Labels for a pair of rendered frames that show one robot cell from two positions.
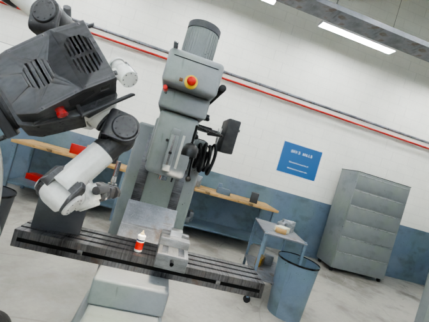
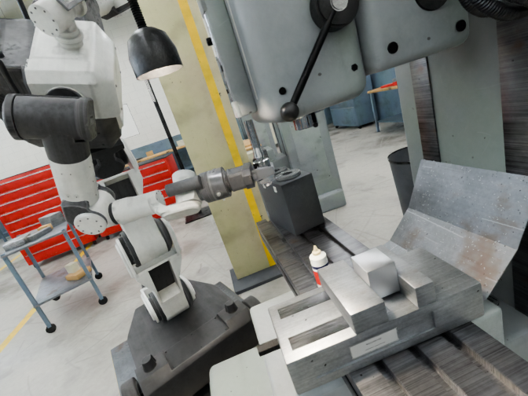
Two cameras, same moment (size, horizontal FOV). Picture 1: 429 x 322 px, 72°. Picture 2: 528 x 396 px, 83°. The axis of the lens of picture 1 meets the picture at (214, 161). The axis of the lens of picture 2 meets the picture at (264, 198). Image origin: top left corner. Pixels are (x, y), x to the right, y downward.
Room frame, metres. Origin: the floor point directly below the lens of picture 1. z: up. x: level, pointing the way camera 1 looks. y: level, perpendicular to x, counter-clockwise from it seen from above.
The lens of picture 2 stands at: (1.43, -0.38, 1.35)
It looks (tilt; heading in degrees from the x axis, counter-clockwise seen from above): 17 degrees down; 92
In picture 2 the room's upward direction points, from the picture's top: 18 degrees counter-clockwise
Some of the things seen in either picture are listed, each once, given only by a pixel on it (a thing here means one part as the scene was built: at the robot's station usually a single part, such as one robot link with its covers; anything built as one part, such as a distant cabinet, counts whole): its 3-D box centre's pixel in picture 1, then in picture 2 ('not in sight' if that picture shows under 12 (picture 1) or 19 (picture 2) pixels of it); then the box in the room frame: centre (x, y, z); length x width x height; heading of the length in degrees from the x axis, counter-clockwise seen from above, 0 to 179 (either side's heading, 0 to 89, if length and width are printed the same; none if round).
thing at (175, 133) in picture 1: (170, 149); (228, 57); (1.43, 0.22, 1.45); 0.04 x 0.04 x 0.21; 10
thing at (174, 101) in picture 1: (182, 107); not in sight; (1.58, 0.24, 1.68); 0.34 x 0.24 x 0.10; 10
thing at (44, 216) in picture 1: (62, 208); (288, 197); (1.48, 0.67, 1.00); 0.22 x 0.12 x 0.20; 110
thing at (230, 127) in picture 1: (228, 137); not in sight; (1.89, -0.04, 1.62); 0.20 x 0.09 x 0.21; 10
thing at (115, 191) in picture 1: (102, 191); (232, 180); (1.33, 0.45, 1.18); 0.13 x 0.12 x 0.10; 87
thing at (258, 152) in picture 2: (115, 172); (254, 140); (1.42, 0.44, 1.26); 0.03 x 0.03 x 0.11
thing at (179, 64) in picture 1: (189, 82); not in sight; (1.55, 0.24, 1.81); 0.47 x 0.26 x 0.16; 10
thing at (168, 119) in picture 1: (172, 144); (282, 25); (1.54, 0.24, 1.47); 0.21 x 0.19 x 0.32; 100
